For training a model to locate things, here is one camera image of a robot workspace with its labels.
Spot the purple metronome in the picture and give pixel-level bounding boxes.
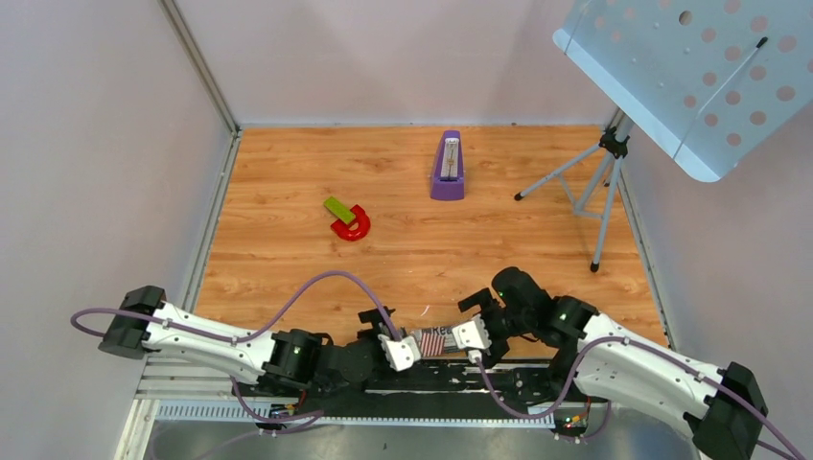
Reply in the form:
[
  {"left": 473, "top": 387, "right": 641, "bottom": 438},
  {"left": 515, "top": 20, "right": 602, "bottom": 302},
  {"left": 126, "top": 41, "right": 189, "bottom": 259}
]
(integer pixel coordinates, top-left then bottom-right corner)
[{"left": 430, "top": 129, "right": 465, "bottom": 201}]

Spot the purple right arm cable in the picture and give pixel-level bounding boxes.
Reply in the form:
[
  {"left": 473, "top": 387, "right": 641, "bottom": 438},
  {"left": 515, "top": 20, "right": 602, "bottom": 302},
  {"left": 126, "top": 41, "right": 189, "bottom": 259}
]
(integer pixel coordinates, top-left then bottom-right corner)
[{"left": 473, "top": 336, "right": 795, "bottom": 460}]

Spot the light blue music stand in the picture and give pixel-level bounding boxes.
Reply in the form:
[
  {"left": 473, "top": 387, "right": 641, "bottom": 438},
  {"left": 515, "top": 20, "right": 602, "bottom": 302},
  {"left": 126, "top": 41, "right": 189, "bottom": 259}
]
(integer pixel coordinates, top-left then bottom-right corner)
[{"left": 542, "top": 1, "right": 812, "bottom": 272}]

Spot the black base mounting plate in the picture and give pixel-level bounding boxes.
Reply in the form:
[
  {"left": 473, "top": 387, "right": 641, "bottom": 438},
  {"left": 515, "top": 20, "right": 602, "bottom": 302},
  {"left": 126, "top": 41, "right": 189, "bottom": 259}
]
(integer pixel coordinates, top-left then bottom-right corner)
[{"left": 231, "top": 359, "right": 592, "bottom": 425}]

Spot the green rectangular block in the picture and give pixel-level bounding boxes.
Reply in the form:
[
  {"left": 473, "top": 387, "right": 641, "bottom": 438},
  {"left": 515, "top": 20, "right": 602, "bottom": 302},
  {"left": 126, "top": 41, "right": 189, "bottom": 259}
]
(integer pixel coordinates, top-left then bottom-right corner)
[{"left": 323, "top": 196, "right": 356, "bottom": 225}]

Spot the flag pattern glasses case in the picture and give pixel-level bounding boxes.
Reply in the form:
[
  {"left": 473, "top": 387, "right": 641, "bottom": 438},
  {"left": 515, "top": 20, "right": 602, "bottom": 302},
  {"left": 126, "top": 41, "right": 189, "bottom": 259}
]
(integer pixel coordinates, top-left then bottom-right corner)
[{"left": 408, "top": 325, "right": 475, "bottom": 359}]

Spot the aluminium frame rail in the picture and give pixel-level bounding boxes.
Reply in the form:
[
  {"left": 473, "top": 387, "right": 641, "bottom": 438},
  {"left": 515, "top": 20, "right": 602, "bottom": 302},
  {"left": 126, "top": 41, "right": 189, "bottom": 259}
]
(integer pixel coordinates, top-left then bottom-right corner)
[{"left": 114, "top": 356, "right": 732, "bottom": 460}]

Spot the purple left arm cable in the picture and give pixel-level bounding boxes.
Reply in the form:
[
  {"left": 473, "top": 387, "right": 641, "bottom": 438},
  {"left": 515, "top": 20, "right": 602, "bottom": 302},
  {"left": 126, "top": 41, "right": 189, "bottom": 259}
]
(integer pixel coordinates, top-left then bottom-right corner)
[{"left": 69, "top": 270, "right": 403, "bottom": 436}]

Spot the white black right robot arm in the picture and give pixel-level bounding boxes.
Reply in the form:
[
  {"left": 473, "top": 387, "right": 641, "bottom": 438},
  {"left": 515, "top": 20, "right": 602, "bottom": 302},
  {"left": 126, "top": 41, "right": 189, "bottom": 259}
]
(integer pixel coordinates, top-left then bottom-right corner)
[{"left": 458, "top": 266, "right": 768, "bottom": 459}]

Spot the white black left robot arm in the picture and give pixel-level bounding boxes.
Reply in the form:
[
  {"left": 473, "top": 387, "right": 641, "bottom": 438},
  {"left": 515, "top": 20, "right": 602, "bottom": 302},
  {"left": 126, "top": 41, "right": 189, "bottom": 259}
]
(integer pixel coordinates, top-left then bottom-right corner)
[{"left": 99, "top": 286, "right": 411, "bottom": 396}]

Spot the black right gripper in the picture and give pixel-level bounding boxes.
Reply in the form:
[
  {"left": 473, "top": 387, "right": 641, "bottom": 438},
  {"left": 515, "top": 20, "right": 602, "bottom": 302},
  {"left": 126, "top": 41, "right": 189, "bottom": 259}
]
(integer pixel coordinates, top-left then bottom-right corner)
[{"left": 458, "top": 287, "right": 534, "bottom": 369}]

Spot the red plastic piece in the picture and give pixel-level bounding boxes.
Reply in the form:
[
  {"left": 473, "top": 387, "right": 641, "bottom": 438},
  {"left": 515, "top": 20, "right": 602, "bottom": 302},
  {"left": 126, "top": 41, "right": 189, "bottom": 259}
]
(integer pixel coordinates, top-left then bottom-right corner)
[{"left": 330, "top": 205, "right": 371, "bottom": 242}]

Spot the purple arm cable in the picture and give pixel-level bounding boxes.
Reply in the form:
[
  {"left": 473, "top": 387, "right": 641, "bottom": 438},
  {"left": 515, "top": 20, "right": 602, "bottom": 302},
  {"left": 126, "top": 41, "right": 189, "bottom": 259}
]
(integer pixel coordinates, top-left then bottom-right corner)
[
  {"left": 473, "top": 336, "right": 795, "bottom": 460},
  {"left": 69, "top": 270, "right": 403, "bottom": 436}
]

